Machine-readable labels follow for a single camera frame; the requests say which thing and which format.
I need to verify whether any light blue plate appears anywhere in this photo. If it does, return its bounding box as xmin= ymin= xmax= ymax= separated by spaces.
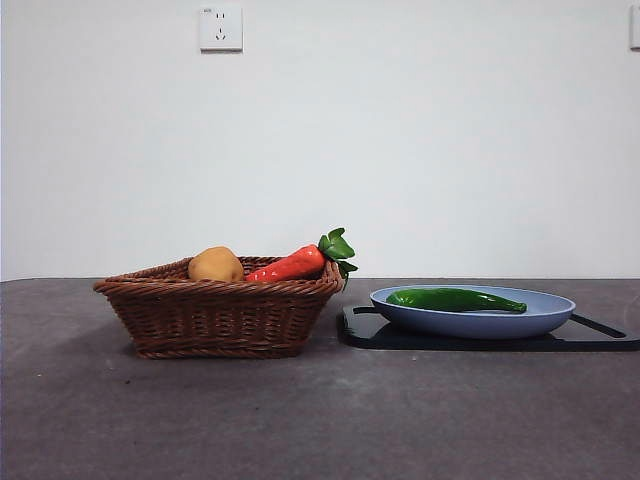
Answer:
xmin=368 ymin=285 xmax=576 ymax=340

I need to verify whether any green pepper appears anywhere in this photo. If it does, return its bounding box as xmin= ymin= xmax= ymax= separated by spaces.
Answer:
xmin=385 ymin=287 xmax=528 ymax=315

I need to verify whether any orange carrot with green leaves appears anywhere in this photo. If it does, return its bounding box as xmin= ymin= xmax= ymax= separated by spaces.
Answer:
xmin=243 ymin=227 xmax=359 ymax=293

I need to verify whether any tan potato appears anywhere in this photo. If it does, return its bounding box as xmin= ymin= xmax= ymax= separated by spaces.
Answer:
xmin=187 ymin=245 xmax=245 ymax=282

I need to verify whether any black rectangular tray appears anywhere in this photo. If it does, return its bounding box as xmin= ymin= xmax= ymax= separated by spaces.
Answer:
xmin=341 ymin=303 xmax=640 ymax=352

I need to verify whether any brown woven wicker basket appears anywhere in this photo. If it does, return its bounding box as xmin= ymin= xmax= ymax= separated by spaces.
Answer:
xmin=92 ymin=255 xmax=347 ymax=360

